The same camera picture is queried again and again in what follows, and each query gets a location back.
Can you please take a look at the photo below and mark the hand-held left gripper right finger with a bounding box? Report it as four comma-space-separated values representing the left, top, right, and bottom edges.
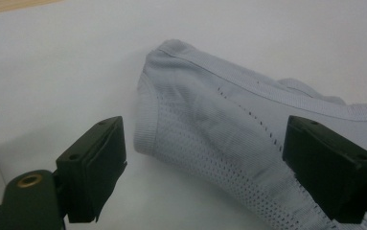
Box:
282, 114, 367, 224

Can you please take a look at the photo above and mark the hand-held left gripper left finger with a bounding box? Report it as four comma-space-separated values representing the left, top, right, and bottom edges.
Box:
56, 115, 128, 224

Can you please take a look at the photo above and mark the light blue knit tank top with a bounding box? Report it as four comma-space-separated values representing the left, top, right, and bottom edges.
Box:
132, 38, 367, 230

